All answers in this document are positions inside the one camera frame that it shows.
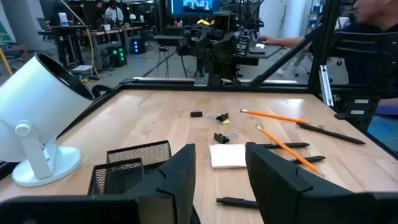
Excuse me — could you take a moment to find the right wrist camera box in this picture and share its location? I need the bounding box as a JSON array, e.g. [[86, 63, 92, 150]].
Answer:
[[213, 14, 231, 32]]

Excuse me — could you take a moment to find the black framed work desk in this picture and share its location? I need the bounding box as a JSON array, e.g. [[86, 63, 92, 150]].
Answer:
[[37, 25, 143, 71]]

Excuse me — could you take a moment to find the black box with white labels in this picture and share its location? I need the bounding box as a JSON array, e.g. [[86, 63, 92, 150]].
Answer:
[[334, 96, 380, 121]]

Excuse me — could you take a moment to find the large blue monitor screen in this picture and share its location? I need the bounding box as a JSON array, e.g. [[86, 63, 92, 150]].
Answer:
[[170, 0, 221, 16]]

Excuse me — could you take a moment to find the computer with green lights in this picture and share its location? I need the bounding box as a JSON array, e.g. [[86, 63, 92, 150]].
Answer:
[[108, 45, 128, 68]]

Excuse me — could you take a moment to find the person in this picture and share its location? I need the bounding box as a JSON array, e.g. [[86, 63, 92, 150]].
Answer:
[[257, 0, 398, 153], [104, 0, 124, 26]]

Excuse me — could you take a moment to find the black mesh desk organizer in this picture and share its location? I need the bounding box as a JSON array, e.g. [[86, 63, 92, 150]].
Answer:
[[88, 139, 172, 196]]

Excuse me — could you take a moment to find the pink sticky note pad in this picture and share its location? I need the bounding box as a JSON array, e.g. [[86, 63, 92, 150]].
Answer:
[[208, 143, 248, 170]]

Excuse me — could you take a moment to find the flat white box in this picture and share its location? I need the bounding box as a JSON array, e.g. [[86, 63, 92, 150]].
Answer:
[[70, 64, 93, 75]]

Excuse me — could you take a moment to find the black pen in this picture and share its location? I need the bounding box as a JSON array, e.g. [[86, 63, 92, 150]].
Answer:
[[289, 155, 326, 165], [216, 197, 259, 209], [257, 142, 310, 149], [297, 122, 366, 145]]

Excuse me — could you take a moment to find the orange pencil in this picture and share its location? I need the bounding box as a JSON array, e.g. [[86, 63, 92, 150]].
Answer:
[[240, 109, 308, 124], [255, 124, 325, 177]]

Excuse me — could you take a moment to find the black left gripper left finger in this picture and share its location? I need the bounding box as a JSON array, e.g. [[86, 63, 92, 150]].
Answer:
[[0, 143, 201, 224]]

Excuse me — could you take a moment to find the computer with blue lights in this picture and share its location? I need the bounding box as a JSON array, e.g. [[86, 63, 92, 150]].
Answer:
[[128, 38, 147, 55]]

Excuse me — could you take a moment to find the silver aluminium bracket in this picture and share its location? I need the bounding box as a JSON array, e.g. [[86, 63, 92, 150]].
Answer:
[[319, 64, 334, 107]]

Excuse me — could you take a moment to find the yellow hanging cable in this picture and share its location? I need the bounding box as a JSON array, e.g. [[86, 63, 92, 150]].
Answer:
[[58, 0, 101, 79]]

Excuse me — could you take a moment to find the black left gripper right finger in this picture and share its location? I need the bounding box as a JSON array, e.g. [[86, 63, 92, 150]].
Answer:
[[245, 142, 398, 224]]

